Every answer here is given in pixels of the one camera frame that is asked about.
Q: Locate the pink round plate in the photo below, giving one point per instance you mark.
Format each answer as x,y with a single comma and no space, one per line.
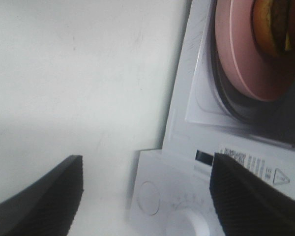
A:
252,72

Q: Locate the white microwave oven body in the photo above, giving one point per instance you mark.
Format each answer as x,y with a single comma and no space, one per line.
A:
198,127

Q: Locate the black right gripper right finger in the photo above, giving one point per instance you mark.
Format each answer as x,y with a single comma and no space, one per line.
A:
247,206

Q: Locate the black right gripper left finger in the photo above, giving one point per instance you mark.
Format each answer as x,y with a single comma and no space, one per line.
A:
48,206

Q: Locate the burger with lettuce and cheese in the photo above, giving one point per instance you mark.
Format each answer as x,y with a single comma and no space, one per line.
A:
274,26

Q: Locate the lower white timer knob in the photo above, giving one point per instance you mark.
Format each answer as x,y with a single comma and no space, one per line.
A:
186,222

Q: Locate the round white door button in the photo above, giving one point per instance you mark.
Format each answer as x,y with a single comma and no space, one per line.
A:
148,198

